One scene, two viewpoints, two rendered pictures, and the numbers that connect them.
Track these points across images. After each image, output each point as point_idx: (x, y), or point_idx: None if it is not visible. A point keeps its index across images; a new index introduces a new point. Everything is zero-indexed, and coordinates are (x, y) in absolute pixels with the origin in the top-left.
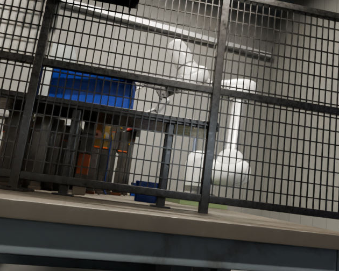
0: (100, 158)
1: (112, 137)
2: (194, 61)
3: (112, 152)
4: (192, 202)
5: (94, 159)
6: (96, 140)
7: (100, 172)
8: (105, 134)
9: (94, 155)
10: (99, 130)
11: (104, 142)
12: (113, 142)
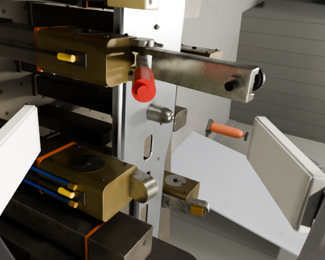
0: (6, 44)
1: (67, 191)
2: None
3: (26, 205)
4: None
5: (16, 26)
6: (70, 29)
7: None
8: (93, 167)
9: (29, 28)
10: (94, 33)
11: (68, 158)
12: (53, 220)
